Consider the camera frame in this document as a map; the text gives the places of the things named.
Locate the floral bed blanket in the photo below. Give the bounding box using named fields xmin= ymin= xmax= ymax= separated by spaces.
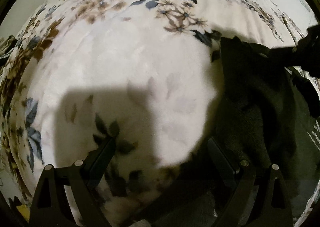
xmin=1 ymin=0 xmax=308 ymax=226

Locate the black striped garment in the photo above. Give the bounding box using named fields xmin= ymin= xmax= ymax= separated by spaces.
xmin=190 ymin=36 xmax=320 ymax=227

